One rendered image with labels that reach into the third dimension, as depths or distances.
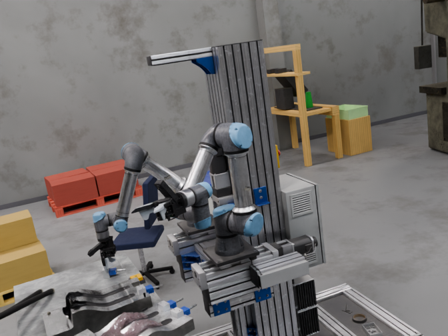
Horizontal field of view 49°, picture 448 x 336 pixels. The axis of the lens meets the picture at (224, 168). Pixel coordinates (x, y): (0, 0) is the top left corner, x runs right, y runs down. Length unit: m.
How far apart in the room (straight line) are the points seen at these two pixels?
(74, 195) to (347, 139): 4.43
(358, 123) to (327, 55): 2.19
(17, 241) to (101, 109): 3.83
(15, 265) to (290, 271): 3.19
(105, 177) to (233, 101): 5.20
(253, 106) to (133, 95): 6.27
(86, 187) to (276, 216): 5.09
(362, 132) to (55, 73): 5.13
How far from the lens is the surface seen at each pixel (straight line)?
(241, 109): 2.50
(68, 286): 3.09
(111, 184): 7.55
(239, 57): 2.48
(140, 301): 2.51
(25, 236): 5.34
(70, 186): 7.43
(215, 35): 9.09
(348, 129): 8.29
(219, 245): 2.41
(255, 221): 2.26
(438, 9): 7.86
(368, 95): 10.69
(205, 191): 2.06
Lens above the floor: 2.01
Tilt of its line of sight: 14 degrees down
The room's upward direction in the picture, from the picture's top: 8 degrees counter-clockwise
